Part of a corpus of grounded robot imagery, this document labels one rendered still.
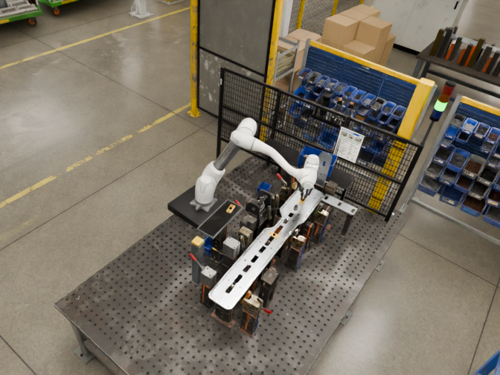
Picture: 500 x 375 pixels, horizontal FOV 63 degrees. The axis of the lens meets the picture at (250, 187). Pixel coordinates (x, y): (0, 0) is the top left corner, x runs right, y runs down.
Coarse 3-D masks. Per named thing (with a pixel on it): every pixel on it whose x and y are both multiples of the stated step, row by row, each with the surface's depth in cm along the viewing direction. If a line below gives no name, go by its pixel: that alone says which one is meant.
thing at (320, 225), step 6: (318, 216) 320; (324, 216) 317; (318, 222) 324; (324, 222) 321; (318, 228) 329; (324, 228) 331; (312, 234) 336; (318, 234) 332; (312, 240) 340; (318, 240) 337
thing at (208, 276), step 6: (204, 270) 266; (210, 270) 266; (204, 276) 265; (210, 276) 263; (216, 276) 268; (204, 282) 269; (210, 282) 265; (216, 282) 274; (204, 288) 275; (210, 288) 269; (204, 294) 279; (204, 300) 283; (210, 300) 280; (204, 306) 287; (210, 306) 286
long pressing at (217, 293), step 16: (304, 192) 340; (320, 192) 342; (288, 208) 324; (304, 208) 326; (288, 224) 311; (256, 240) 296; (272, 240) 298; (240, 256) 284; (272, 256) 288; (240, 272) 274; (256, 272) 276; (224, 288) 264; (240, 288) 265; (224, 304) 255
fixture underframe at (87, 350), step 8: (344, 320) 366; (80, 336) 301; (80, 344) 313; (88, 344) 306; (80, 352) 323; (88, 352) 319; (96, 352) 302; (88, 360) 319; (104, 360) 299; (112, 368) 295
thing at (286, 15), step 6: (288, 0) 628; (288, 6) 636; (282, 12) 644; (288, 12) 644; (282, 18) 649; (288, 18) 653; (282, 24) 655; (288, 24) 662; (282, 30) 660; (288, 30) 671; (282, 36) 667
